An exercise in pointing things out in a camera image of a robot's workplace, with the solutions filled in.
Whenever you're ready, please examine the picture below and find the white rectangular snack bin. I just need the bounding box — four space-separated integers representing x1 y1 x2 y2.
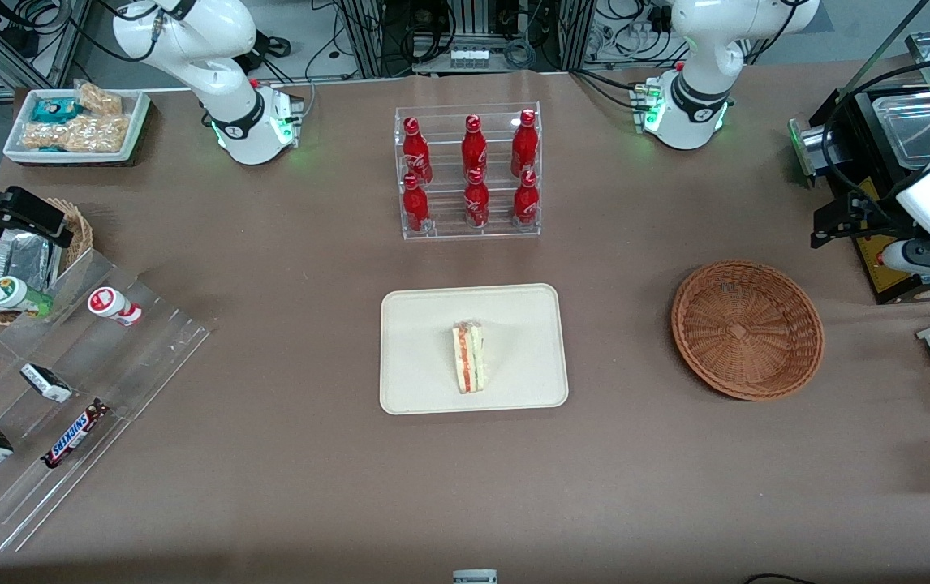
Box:
2 88 153 168

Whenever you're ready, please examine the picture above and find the red cola bottle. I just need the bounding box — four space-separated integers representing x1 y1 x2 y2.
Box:
464 169 490 229
403 117 434 186
513 170 540 227
462 114 489 181
402 174 432 234
511 109 540 179

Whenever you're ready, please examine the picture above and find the large rice cracker bag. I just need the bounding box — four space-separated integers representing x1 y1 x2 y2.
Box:
21 114 132 154

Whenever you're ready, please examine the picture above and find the snickers bar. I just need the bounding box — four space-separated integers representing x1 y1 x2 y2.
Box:
41 398 112 470

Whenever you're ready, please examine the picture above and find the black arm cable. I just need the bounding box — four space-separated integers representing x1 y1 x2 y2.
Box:
817 50 930 221

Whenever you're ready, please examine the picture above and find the red label yoghurt bottle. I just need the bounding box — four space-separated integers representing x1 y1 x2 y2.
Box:
88 286 144 328

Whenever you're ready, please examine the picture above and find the cream rectangular serving tray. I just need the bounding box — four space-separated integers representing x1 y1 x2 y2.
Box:
380 283 570 416

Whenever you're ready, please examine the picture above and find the clear acrylic stepped display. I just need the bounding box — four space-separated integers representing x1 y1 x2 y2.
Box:
0 247 213 553

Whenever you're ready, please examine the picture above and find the small wicker basket with foil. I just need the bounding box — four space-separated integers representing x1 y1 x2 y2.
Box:
0 197 95 326

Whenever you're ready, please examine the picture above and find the triangular sandwich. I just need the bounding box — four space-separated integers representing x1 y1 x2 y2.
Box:
452 321 487 396

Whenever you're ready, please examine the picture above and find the round brown wicker basket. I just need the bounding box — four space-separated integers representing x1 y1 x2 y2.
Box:
670 260 825 402

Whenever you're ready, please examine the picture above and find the small rice cracker bag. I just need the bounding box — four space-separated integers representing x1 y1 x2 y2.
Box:
75 81 124 116

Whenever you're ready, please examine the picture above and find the coiled grey cable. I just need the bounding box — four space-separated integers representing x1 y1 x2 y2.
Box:
504 37 538 71

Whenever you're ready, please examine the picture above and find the green label yoghurt bottle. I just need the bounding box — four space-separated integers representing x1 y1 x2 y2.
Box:
0 276 54 318

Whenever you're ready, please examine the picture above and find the silver foil packet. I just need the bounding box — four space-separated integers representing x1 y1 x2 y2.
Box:
0 229 65 314

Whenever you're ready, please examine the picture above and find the black food warmer machine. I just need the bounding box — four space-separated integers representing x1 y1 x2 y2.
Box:
788 28 930 306

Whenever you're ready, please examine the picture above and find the teal snack packet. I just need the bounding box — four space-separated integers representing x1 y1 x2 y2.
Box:
32 97 81 124

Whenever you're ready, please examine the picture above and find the aluminium equipment frame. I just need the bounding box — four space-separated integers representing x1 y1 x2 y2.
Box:
338 0 597 79

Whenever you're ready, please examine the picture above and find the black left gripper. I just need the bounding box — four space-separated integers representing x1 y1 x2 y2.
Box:
809 193 914 249

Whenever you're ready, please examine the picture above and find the clear acrylic bottle rack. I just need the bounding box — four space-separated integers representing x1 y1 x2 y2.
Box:
394 102 543 241

